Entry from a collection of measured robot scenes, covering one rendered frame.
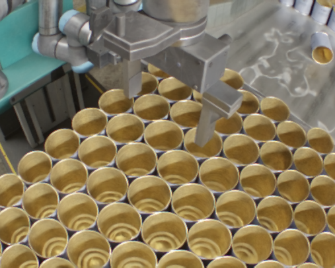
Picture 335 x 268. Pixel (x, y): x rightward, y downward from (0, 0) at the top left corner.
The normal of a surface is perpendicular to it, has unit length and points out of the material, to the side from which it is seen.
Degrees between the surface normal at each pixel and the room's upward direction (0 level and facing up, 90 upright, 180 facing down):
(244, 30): 0
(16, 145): 0
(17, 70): 0
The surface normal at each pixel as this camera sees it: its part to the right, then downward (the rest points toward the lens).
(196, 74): -0.64, 0.58
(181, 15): 0.11, 0.79
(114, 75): 0.04, -0.59
